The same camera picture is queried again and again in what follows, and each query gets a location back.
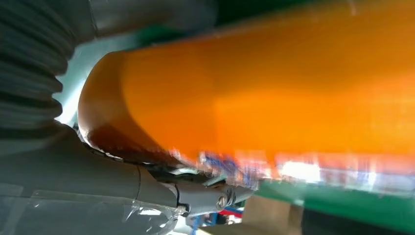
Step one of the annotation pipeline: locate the open cardboard box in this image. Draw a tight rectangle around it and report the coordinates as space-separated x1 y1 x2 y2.
199 194 304 235

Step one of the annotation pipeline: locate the black zip case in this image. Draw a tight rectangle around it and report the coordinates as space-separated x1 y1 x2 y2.
301 207 406 235

